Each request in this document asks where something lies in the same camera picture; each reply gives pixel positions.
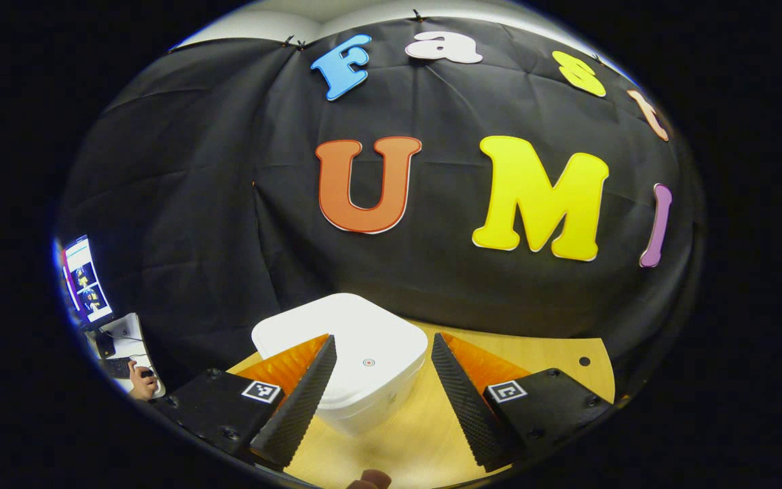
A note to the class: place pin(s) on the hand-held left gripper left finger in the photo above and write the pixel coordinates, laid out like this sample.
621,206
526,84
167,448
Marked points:
303,401

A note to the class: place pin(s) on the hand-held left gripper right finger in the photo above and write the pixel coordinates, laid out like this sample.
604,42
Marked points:
466,401

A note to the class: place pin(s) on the white desktop garbage bin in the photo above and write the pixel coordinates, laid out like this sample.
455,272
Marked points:
357,326

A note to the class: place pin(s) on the wooden desktop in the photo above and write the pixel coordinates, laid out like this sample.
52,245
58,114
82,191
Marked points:
550,355

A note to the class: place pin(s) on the white office desk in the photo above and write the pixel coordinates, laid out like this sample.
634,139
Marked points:
129,333

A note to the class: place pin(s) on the black keyboard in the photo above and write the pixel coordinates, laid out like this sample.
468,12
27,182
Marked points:
118,367

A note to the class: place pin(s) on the computer monitor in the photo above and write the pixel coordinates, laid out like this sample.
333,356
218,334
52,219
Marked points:
87,282

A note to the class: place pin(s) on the black backdrop cloth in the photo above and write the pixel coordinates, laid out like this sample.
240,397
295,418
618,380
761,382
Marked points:
194,170

